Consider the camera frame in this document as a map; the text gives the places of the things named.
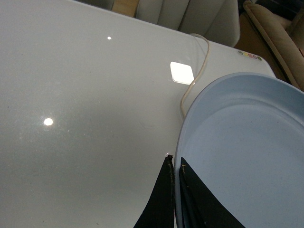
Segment right grey upholstered chair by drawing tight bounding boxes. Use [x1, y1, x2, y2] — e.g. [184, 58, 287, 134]
[136, 0, 240, 47]

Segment light blue round plate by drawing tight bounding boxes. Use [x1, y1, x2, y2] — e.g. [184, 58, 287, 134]
[174, 73, 304, 228]

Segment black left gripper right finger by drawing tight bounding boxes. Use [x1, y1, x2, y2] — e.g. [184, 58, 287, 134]
[179, 158, 244, 228]

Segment beige sofa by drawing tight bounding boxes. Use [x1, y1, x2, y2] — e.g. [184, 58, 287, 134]
[235, 0, 304, 90]

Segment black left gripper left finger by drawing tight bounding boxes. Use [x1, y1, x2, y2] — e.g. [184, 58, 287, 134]
[134, 155, 175, 228]

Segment white toaster power cable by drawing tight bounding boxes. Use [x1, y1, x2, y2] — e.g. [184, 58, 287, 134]
[180, 33, 210, 119]

